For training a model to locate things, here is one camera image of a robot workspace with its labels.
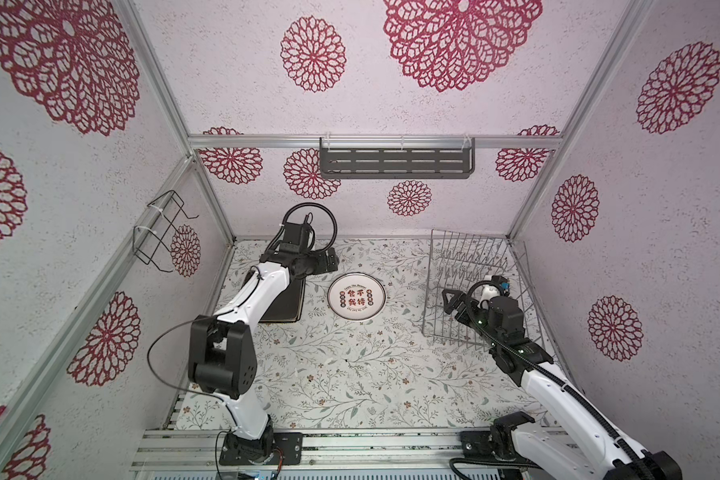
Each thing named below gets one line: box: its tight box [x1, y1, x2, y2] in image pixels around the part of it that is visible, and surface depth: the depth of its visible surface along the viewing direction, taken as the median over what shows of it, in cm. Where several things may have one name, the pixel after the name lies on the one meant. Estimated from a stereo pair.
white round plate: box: [327, 272, 387, 321], surface depth 105 cm
